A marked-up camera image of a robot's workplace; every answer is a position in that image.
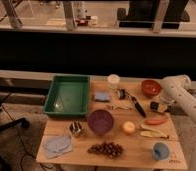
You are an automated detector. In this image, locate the green plastic tray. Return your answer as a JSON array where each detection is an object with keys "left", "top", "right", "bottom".
[{"left": 43, "top": 76, "right": 90, "bottom": 118}]

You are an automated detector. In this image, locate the black whiteboard eraser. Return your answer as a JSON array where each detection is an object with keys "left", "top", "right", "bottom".
[{"left": 149, "top": 101, "right": 170, "bottom": 115}]

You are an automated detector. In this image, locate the red white background machine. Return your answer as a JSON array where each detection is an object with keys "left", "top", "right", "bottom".
[{"left": 73, "top": 1, "right": 98, "bottom": 26}]

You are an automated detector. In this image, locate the orange red bowl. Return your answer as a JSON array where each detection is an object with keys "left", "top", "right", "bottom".
[{"left": 141, "top": 79, "right": 162, "bottom": 98}]

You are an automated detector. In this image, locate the white lidded cup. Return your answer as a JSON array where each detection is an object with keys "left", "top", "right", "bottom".
[{"left": 107, "top": 74, "right": 120, "bottom": 90}]

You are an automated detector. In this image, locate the black handled knife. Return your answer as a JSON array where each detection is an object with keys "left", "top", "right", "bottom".
[{"left": 126, "top": 91, "right": 146, "bottom": 117}]

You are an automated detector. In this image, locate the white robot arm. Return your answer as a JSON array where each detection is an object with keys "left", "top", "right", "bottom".
[{"left": 161, "top": 75, "right": 196, "bottom": 171}]

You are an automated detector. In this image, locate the purple bowl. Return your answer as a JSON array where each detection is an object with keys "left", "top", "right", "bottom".
[{"left": 87, "top": 109, "right": 114, "bottom": 135}]

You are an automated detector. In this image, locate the bunch of dark grapes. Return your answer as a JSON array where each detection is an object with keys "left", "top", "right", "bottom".
[{"left": 87, "top": 142, "right": 124, "bottom": 159}]

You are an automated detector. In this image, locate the blue grey cloth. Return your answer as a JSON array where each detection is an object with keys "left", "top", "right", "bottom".
[{"left": 43, "top": 135, "right": 72, "bottom": 159}]

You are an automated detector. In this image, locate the yellow apple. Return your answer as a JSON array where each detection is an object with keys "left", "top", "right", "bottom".
[{"left": 122, "top": 121, "right": 136, "bottom": 135}]

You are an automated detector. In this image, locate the blue sponge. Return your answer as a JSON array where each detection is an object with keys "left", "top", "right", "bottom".
[{"left": 94, "top": 92, "right": 110, "bottom": 102}]

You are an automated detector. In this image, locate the small metal cup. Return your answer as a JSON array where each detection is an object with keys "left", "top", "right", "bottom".
[{"left": 69, "top": 122, "right": 82, "bottom": 137}]

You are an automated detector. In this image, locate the metal fork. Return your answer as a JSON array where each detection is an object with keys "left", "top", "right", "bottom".
[{"left": 107, "top": 105, "right": 132, "bottom": 110}]

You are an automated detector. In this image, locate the blue cup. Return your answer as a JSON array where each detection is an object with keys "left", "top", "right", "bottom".
[{"left": 152, "top": 142, "right": 170, "bottom": 161}]

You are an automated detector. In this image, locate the small dark can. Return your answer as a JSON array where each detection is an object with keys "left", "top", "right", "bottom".
[{"left": 117, "top": 89, "right": 126, "bottom": 100}]

